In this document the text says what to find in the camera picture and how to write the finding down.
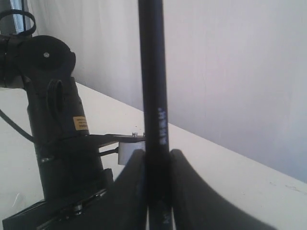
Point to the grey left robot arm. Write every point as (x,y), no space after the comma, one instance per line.
(42,66)

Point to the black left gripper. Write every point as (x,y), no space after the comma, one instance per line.
(72,177)

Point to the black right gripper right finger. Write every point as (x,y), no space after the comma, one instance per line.
(197,206)

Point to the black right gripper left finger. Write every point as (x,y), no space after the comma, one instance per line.
(124,206)

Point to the black paintbrush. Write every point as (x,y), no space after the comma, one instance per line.
(152,44)

